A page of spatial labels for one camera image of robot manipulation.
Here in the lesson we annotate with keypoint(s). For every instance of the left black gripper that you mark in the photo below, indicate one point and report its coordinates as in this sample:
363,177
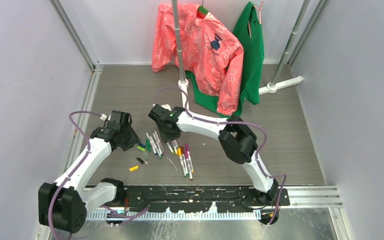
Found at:
133,139

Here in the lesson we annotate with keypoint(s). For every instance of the pink patterned jacket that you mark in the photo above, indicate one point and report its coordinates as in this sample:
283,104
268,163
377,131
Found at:
210,51

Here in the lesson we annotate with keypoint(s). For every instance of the black pen cap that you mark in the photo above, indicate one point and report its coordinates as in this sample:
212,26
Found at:
142,162

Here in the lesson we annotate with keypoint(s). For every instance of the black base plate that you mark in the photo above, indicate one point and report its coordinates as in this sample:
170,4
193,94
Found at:
198,198

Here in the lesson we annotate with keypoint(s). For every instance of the right rack pole with foot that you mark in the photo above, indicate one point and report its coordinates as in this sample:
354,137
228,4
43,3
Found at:
274,85

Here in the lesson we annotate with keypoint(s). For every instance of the yellow pen cap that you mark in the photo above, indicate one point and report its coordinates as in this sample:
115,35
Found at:
134,168

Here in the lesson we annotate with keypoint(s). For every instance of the clear pen cap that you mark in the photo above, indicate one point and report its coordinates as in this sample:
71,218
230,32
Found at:
146,156

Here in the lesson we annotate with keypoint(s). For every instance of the left rack pole with foot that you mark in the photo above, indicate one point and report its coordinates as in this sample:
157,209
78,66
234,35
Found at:
183,83

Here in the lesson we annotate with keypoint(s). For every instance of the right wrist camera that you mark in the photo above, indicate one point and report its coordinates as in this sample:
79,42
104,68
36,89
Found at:
166,106

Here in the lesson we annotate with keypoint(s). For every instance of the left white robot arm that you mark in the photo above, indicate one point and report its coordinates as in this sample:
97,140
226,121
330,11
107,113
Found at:
63,205

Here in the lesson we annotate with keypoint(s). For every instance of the brown cap marker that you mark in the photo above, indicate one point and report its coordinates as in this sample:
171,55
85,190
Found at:
184,160

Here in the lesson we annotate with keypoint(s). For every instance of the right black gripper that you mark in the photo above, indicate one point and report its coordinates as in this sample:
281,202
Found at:
166,138

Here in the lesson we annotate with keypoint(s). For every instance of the lower magenta cap marker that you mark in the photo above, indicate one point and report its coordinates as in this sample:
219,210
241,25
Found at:
189,168

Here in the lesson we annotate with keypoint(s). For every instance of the green clip pen cap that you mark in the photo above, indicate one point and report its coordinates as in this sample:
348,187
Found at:
148,145

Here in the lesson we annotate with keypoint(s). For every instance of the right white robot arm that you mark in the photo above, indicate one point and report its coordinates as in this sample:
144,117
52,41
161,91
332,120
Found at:
235,136

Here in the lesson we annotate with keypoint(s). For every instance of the blue cap marker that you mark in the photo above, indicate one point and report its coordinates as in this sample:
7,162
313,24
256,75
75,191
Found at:
160,140

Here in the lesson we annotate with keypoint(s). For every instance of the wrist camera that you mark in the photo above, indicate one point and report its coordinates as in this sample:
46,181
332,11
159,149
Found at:
105,117
166,106

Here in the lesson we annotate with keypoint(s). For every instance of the green garment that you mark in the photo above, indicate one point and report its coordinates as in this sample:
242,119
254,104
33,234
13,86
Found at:
248,30

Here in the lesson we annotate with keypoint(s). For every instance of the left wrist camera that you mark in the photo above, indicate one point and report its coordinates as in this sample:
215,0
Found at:
105,117

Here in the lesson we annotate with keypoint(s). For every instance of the rack pole with foot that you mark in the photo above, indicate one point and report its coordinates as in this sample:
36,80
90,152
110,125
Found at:
274,85
183,83

